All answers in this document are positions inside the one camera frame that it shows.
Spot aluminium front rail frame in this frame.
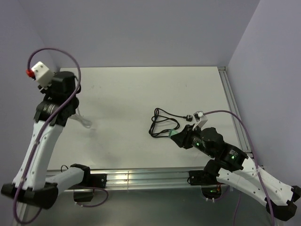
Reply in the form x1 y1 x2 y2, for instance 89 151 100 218
11 164 270 226

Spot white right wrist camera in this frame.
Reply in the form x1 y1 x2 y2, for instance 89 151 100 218
192 111 208 131

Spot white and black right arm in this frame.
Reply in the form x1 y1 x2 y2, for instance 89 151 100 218
169 125 301 221

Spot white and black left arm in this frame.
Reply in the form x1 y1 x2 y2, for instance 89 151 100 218
1 71 92 210

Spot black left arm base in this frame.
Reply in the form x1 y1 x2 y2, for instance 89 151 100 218
71 174 109 206

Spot white power cable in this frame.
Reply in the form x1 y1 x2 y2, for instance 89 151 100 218
70 107 93 129

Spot green plug adapter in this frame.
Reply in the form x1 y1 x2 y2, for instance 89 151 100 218
168 129 179 138

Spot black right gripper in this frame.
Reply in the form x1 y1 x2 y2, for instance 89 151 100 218
170 123 215 157

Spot black power cable with plug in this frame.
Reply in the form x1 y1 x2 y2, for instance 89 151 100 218
148 107 195 139

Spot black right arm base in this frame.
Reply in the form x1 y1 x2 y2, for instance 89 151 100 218
187 160 222 199

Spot aluminium rail frame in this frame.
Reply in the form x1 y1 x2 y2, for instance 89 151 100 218
217 66 253 155
11 164 270 226

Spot aluminium right rail frame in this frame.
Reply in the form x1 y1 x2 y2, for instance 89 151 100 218
217 66 253 155

